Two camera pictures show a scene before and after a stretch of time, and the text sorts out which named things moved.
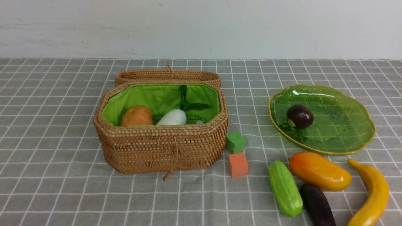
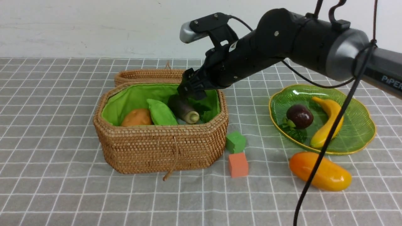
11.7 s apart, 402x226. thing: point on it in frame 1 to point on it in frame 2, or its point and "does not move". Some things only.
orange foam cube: (238, 164) does not move
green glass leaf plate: (341, 124) does not move
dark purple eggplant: (317, 206) to (183, 109)
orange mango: (319, 172) does not move
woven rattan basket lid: (167, 76) does not move
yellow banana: (378, 196) to (320, 139)
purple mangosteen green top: (298, 116) does not move
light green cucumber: (286, 191) to (160, 114)
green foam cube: (236, 142) does not move
